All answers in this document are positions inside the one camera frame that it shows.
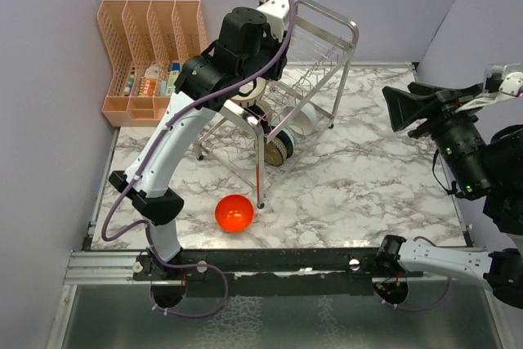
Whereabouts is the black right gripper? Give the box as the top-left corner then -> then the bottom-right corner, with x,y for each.
380,80 -> 492,195

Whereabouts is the beige speckled bowl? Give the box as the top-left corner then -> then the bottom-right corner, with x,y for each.
230,78 -> 267,108

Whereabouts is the white bowl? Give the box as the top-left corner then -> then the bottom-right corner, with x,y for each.
290,110 -> 320,136

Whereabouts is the dark patterned cream-inside bowl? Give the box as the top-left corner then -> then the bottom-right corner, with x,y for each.
264,128 -> 295,167

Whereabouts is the red bowl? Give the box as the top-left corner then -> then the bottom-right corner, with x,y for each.
214,194 -> 255,232

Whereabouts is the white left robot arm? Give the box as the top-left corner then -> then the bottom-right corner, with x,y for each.
109,0 -> 296,280

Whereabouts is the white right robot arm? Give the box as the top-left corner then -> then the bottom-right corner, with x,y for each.
375,63 -> 522,308

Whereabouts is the white blue tube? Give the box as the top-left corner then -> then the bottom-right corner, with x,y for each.
166,62 -> 181,96

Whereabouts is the peach plastic file organizer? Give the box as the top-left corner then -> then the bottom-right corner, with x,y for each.
96,0 -> 208,127

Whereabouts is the orange white packet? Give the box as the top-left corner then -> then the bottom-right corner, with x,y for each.
138,63 -> 159,96

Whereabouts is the small green white tube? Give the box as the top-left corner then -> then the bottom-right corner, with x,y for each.
123,74 -> 135,96

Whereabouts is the steel wire dish rack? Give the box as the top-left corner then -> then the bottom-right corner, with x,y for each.
194,0 -> 360,208

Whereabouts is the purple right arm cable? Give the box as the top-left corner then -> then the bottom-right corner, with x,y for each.
372,236 -> 454,313

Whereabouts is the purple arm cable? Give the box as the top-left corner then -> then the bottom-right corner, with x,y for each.
372,236 -> 454,313
101,0 -> 295,319

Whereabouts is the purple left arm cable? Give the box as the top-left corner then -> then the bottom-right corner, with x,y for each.
101,0 -> 295,319

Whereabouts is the black aluminium frame rail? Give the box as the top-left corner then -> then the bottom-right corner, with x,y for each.
65,238 -> 495,299

